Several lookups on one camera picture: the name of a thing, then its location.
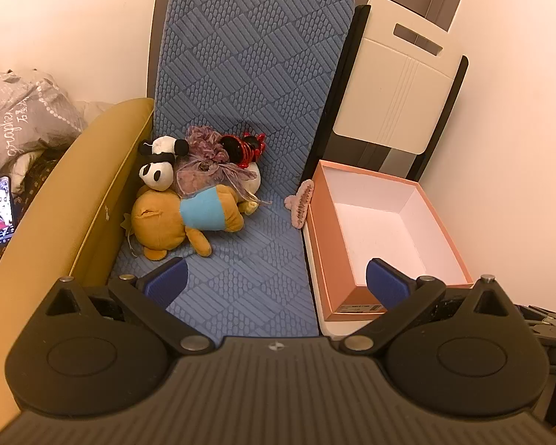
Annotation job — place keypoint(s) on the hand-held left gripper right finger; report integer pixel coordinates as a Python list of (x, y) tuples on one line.
[(385, 285)]

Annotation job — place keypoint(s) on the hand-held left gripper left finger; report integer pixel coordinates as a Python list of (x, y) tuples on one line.
[(167, 280)]

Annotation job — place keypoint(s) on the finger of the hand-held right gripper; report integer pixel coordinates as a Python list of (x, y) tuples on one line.
[(553, 320)]

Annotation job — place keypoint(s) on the brown bear plush blue shirt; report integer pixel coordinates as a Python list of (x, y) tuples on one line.
[(160, 225)]

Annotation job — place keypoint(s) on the pink cardboard box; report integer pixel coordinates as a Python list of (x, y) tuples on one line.
[(333, 259)]

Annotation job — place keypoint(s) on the white duck plush toy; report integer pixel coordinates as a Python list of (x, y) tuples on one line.
[(253, 178)]

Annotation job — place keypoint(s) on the panda plush toy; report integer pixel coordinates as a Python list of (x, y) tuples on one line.
[(157, 174)]

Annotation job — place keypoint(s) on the pink hair claw clip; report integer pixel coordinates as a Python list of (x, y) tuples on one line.
[(301, 204)]

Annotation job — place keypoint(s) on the purple organza scrunchie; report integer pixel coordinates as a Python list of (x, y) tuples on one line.
[(199, 167)]

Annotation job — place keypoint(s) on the yellow sofa armrest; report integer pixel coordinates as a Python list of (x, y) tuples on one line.
[(69, 204)]

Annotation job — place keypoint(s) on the dark floral cloth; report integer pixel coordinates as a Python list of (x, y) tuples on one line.
[(37, 176)]

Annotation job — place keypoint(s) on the smartphone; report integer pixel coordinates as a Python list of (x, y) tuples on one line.
[(1, 211)]

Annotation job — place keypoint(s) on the blue quilted seat cushion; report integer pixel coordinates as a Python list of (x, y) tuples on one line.
[(245, 79)]

